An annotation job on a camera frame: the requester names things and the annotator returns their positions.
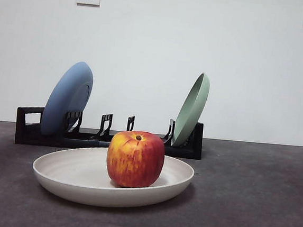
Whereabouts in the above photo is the red yellow apple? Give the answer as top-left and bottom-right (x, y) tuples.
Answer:
(104, 128), (167, 192)

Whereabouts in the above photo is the cream yellow plate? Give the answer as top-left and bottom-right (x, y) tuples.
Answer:
(29, 141), (197, 215)

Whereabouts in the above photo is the pale green plate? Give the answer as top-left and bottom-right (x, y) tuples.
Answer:
(170, 70), (212, 150)

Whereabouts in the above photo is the blue plate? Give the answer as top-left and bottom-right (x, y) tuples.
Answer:
(39, 58), (95, 140)

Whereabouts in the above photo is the black plate rack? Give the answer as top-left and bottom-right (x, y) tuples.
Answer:
(14, 104), (205, 161)

